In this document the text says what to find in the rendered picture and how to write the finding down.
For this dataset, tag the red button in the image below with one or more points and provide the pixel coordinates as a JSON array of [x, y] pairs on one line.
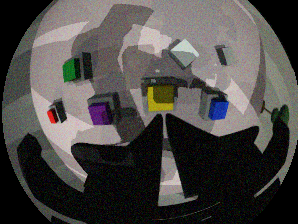
[[56, 113]]

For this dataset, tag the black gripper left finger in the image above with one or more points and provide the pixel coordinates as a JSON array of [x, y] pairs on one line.
[[139, 160]]

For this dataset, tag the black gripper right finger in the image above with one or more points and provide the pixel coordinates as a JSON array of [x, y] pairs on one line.
[[198, 153]]

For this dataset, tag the green button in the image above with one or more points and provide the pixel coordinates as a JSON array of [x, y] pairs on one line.
[[77, 68]]

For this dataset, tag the purple button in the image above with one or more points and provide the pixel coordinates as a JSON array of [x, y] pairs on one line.
[[105, 109]]

